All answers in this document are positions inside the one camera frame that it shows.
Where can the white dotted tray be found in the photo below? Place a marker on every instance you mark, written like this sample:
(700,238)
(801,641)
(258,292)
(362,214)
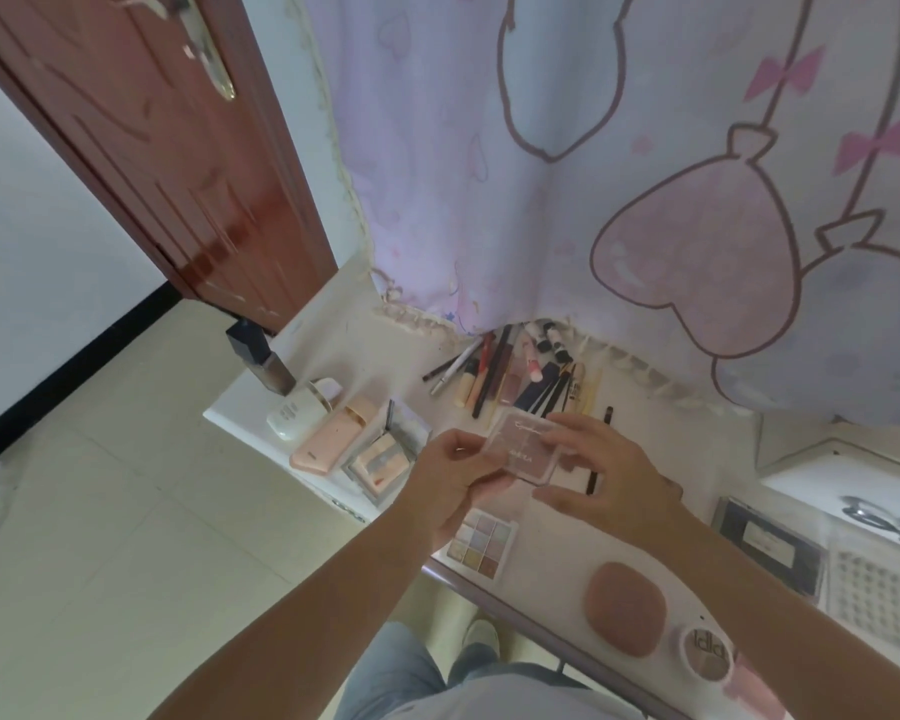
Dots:
(881,599)

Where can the purple heart balloon curtain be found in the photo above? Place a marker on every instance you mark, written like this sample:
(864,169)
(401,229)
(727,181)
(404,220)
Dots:
(630,179)

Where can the open silver highlighter compact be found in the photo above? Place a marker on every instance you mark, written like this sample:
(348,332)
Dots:
(382,457)

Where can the round white blush compact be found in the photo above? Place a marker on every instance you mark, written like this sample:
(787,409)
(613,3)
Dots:
(707,652)

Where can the reddish brown wooden door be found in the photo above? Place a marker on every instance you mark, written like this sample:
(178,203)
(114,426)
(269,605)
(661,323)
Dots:
(157,142)

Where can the dark square foundation bottle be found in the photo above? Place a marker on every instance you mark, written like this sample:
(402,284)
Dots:
(261,363)

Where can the pink flat lotion bottle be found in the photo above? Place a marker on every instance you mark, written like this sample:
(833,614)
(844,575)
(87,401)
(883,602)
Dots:
(330,438)

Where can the person's left thumb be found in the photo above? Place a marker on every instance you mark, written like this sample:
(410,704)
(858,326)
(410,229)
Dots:
(469,442)

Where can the person's left forearm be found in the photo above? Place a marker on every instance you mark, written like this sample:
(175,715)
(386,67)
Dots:
(300,622)

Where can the person's blue jeans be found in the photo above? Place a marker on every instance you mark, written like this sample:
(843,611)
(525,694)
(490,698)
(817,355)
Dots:
(397,667)

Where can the clear pink blush palette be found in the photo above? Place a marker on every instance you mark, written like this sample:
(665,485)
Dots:
(525,446)

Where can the person's right hand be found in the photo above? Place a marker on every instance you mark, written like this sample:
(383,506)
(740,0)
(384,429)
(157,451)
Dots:
(630,479)

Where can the black flat box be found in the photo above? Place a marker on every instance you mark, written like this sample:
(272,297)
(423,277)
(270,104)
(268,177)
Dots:
(769,551)

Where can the person's left hand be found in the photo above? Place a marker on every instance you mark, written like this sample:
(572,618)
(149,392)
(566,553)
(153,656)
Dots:
(435,487)

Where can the person's right thumb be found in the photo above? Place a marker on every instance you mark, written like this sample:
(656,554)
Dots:
(562,498)

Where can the white tube with black cap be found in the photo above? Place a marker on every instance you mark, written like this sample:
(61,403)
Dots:
(559,343)

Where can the person's right forearm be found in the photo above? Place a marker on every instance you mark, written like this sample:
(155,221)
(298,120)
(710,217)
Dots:
(787,622)

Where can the pink powder puff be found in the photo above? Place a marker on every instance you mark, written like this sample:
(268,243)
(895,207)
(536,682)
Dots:
(625,611)

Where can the black eyeliner pencil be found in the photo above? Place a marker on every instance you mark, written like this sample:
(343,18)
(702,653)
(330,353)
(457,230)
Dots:
(598,449)

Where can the person's white shoe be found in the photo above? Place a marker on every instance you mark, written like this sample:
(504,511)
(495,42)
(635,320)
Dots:
(480,638)

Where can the nine colour eyeshadow palette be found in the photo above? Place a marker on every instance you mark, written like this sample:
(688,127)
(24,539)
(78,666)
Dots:
(482,543)

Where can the white storage box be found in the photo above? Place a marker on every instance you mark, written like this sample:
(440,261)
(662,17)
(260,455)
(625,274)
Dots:
(847,479)

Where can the person's light shirt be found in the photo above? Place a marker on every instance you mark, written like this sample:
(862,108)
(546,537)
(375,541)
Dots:
(525,701)

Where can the white cream bottle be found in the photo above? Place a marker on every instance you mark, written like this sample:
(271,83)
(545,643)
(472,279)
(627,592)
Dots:
(296,416)

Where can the pile of makeup pencils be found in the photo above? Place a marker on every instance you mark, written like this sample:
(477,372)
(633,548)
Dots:
(495,371)

